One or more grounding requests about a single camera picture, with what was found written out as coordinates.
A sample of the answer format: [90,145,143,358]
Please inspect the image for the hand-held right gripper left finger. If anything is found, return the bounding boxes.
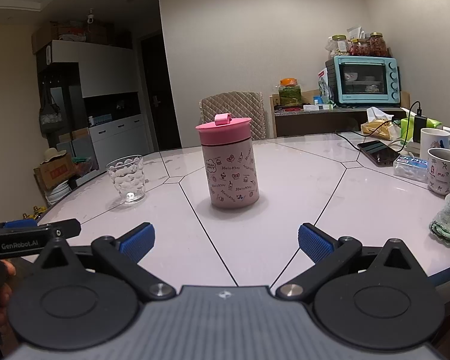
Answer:
[33,222,176,301]

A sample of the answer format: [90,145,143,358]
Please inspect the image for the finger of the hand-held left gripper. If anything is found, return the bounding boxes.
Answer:
[0,220,38,230]
[0,218,82,241]

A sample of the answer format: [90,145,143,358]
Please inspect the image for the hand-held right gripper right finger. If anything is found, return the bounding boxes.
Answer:
[275,223,422,301]

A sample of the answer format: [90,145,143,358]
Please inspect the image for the pink printed bottle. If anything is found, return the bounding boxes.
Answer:
[202,143,260,211]

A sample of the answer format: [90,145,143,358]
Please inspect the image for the pink bottle cap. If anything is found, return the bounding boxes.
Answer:
[195,113,253,147]

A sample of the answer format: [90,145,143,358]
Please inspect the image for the person's left hand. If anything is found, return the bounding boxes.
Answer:
[0,260,17,340]

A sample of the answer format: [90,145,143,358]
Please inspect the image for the stack of white plates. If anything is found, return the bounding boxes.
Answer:
[45,180,73,205]

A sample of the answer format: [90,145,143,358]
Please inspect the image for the cardboard box red label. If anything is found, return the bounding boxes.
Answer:
[34,154,77,190]

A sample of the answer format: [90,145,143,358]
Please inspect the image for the clear dimpled glass cup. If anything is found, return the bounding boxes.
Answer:
[105,155,146,205]

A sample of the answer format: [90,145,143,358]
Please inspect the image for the straw hat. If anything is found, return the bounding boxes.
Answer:
[43,148,67,164]

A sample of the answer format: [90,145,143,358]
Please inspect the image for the grey hanging bag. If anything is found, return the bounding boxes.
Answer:
[39,79,62,136]

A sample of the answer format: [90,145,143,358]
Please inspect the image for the black smartphone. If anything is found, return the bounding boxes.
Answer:
[357,140,401,167]

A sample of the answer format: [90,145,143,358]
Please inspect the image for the wooden side shelf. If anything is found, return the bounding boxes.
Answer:
[269,91,411,138]

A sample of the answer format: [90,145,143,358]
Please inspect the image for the clear box blue label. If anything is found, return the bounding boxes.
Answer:
[394,155,434,184]

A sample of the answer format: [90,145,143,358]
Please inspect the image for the yellow snack bag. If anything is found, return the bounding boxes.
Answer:
[361,119,396,140]

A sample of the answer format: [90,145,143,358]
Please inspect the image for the white power strip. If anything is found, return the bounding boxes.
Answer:
[392,139,422,156]

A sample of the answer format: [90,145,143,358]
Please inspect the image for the white tissue paper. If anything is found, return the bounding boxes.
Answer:
[367,107,394,121]

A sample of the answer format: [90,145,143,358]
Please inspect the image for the white mug figure print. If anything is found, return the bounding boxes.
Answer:
[427,147,450,196]

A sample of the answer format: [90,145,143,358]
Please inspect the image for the dark door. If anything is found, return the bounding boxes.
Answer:
[139,32,182,154]

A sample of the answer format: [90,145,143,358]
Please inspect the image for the green pickle jar orange lid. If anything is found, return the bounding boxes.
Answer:
[278,78,302,106]

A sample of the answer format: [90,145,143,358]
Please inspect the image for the white mug blue print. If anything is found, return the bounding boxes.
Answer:
[420,128,450,158]

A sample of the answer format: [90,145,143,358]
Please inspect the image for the white green packet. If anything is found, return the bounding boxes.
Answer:
[317,67,336,104]

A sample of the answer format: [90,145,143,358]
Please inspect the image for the beige quilted chair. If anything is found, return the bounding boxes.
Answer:
[199,91,267,140]

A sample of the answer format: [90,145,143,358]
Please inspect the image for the white tall cabinet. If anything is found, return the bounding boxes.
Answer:
[35,39,152,166]

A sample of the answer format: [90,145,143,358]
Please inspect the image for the black charger on green box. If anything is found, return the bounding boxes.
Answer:
[400,117,442,138]

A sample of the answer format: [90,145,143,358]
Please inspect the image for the teal toaster oven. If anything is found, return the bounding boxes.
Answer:
[325,55,402,107]

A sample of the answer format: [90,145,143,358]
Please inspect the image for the brown cardboard box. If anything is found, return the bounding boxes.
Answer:
[32,20,132,55]

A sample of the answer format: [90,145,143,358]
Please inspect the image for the glass jar pale contents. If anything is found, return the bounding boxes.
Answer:
[331,35,349,58]

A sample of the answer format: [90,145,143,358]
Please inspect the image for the short glass jar red contents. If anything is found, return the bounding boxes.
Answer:
[350,38,370,57]

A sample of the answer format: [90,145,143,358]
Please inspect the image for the tall glass jar red contents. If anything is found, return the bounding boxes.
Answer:
[369,32,388,58]

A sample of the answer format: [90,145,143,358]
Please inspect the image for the black cable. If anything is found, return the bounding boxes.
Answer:
[335,101,422,149]

